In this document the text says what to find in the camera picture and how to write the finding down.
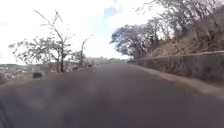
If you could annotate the dark roadside stone block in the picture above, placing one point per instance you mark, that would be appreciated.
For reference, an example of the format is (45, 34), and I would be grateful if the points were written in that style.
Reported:
(37, 75)
(89, 65)
(75, 68)

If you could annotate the small bare tree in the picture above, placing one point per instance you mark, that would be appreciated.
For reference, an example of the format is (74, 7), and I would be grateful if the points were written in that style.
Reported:
(81, 53)

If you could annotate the grey asphalt road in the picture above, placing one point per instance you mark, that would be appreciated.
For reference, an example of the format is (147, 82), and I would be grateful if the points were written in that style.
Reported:
(113, 100)

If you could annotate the row of bare trees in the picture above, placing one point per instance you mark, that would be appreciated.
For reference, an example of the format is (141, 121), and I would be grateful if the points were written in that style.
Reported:
(140, 38)

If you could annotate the large bare tree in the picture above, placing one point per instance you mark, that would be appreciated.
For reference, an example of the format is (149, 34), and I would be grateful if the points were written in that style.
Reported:
(61, 56)

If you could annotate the brown dirt slope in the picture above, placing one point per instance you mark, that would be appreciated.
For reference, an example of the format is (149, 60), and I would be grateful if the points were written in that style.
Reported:
(186, 45)

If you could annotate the pale dirt verge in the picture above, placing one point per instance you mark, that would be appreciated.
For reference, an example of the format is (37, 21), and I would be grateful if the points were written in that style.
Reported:
(196, 85)

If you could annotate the rough stone wall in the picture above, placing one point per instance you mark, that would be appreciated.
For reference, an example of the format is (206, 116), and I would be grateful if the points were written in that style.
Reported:
(186, 65)

